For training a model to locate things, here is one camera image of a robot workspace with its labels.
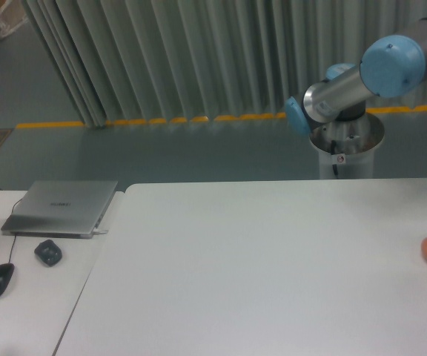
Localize silver closed laptop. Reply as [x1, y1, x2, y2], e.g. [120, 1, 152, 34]
[1, 180, 118, 238]

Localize small black controller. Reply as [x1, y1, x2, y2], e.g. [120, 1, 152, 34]
[34, 240, 63, 267]

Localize white usb plug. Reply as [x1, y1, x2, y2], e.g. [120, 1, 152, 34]
[93, 229, 108, 235]

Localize black mouse cable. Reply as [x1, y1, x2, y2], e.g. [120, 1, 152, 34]
[0, 187, 27, 265]

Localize black pedestal cable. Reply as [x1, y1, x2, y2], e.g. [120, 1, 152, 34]
[329, 139, 340, 180]

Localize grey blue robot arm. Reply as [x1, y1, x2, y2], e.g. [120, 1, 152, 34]
[285, 17, 427, 135]

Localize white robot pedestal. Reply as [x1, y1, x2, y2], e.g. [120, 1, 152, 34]
[309, 113, 385, 179]

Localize grey pleated curtain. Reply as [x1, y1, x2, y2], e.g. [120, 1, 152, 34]
[23, 1, 427, 128]

